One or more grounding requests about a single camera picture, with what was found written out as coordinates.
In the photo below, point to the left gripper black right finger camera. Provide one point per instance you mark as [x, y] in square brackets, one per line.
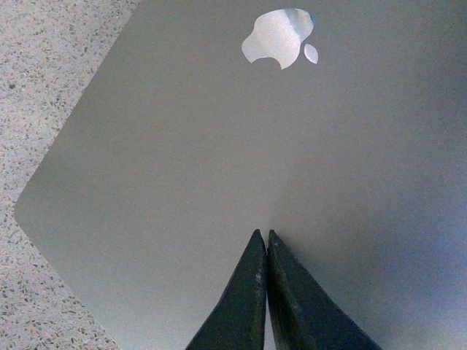
[303, 316]

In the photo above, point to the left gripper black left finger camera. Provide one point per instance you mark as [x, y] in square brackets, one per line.
[238, 319]

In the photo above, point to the grey laptop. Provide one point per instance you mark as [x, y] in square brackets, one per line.
[341, 125]

